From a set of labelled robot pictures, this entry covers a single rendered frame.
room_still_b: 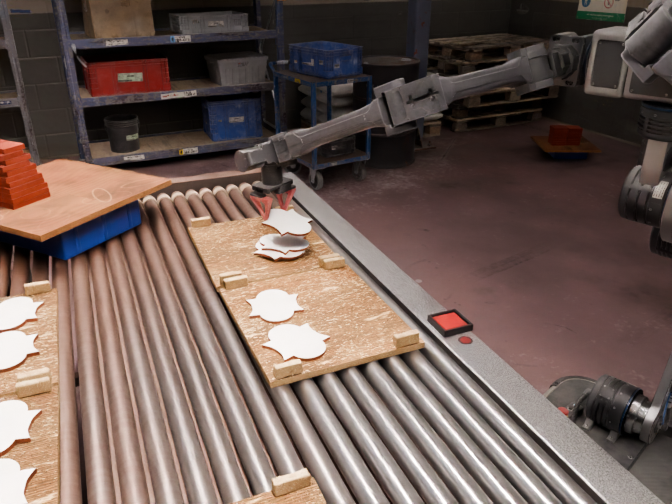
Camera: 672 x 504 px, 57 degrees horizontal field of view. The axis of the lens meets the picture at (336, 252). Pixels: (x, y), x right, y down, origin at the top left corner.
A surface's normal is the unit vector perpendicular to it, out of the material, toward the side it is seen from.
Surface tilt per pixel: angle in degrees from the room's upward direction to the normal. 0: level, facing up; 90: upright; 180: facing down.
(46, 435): 0
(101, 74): 90
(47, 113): 90
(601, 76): 90
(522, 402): 0
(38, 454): 0
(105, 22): 84
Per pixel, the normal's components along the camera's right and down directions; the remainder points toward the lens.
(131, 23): 0.60, 0.25
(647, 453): 0.00, -0.90
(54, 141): 0.44, 0.39
